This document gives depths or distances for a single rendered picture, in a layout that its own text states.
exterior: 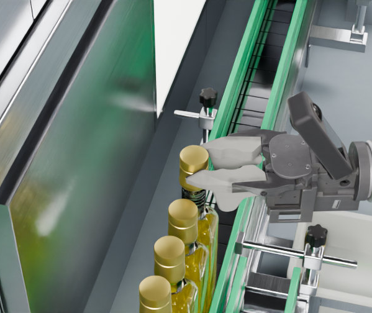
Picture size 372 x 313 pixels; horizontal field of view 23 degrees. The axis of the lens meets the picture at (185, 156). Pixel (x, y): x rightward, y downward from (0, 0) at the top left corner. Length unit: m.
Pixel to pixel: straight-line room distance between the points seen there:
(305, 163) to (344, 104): 0.76
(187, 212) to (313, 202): 0.15
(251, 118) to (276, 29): 0.26
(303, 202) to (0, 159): 0.40
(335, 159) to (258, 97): 0.58
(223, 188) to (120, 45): 0.22
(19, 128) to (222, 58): 1.09
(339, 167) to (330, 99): 0.77
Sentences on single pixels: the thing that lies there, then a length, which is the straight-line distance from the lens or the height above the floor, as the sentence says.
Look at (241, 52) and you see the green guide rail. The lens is 1.57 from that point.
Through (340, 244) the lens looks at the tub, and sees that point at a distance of 1.52.
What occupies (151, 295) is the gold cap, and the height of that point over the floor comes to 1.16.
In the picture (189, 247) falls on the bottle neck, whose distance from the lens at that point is 1.07.
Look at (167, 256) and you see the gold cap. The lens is 0.99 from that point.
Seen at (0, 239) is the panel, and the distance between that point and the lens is 0.88.
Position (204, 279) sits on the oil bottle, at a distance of 1.12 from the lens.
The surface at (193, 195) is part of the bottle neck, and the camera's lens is 1.08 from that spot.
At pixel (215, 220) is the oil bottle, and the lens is 1.14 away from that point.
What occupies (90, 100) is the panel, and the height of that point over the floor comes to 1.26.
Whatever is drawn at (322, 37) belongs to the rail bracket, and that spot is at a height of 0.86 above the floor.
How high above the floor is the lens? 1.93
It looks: 45 degrees down
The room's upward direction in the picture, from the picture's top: straight up
